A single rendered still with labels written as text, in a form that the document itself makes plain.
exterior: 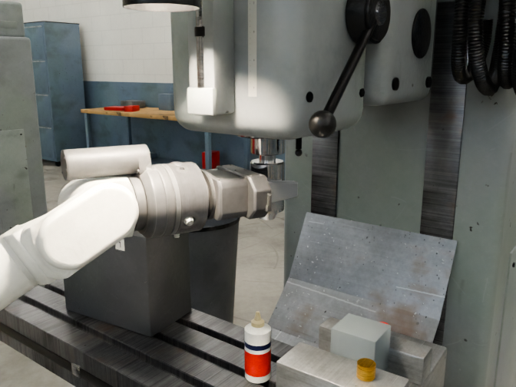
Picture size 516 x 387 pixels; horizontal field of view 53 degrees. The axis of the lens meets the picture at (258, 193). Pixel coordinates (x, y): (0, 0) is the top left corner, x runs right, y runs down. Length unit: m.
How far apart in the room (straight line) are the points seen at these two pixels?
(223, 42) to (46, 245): 0.28
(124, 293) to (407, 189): 0.56
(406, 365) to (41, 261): 0.46
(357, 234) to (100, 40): 7.13
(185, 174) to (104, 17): 7.34
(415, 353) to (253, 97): 0.38
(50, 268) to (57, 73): 7.39
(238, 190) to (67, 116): 7.41
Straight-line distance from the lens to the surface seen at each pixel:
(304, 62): 0.58
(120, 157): 0.61
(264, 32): 0.58
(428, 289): 1.00
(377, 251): 1.04
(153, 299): 0.94
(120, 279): 0.96
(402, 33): 0.77
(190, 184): 0.61
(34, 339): 1.09
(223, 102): 0.59
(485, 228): 0.99
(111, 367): 0.90
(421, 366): 0.72
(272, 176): 0.68
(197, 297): 2.71
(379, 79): 0.73
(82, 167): 0.60
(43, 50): 7.90
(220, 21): 0.59
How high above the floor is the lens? 1.39
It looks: 14 degrees down
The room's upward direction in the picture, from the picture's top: straight up
